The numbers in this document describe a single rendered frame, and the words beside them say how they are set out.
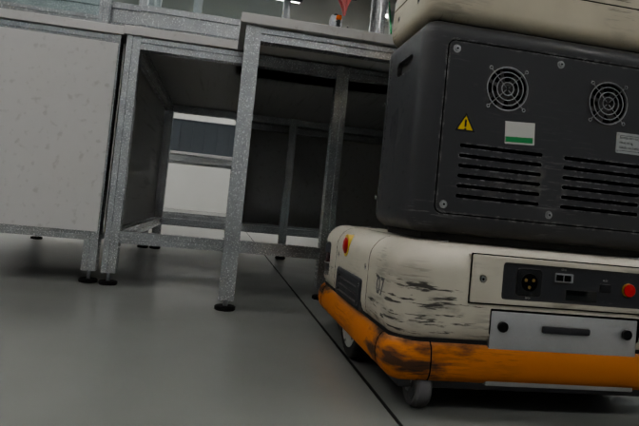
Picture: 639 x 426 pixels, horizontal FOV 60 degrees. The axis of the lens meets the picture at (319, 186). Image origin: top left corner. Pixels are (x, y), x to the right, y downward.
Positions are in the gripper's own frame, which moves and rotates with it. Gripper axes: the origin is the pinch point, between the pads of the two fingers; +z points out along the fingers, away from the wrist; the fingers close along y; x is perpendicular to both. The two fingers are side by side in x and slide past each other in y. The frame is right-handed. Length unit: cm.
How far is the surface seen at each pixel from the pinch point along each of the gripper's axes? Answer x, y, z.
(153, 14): -4, 66, 9
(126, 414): 112, 48, 102
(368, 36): 35.1, -1.2, 18.5
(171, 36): 4, 59, 18
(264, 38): 33.1, 29.3, 22.9
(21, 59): 2, 105, 32
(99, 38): 0, 82, 21
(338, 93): 3.1, 0.2, 29.9
